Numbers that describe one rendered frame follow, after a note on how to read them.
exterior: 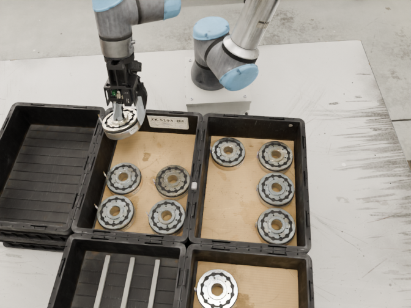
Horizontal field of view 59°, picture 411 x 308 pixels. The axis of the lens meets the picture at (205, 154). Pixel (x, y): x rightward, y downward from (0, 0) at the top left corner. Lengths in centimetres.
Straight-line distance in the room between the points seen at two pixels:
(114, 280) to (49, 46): 217
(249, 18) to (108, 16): 40
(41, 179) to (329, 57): 119
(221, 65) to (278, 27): 173
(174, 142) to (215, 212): 27
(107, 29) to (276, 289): 74
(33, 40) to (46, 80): 140
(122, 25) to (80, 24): 219
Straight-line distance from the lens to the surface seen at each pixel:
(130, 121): 101
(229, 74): 110
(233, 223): 104
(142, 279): 102
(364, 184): 132
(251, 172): 111
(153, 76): 153
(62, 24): 308
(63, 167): 121
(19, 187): 124
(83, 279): 106
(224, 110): 133
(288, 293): 100
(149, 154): 115
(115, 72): 87
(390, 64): 276
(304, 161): 103
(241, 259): 96
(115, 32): 85
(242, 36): 108
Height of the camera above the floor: 180
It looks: 59 degrees down
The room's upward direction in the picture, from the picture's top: 4 degrees counter-clockwise
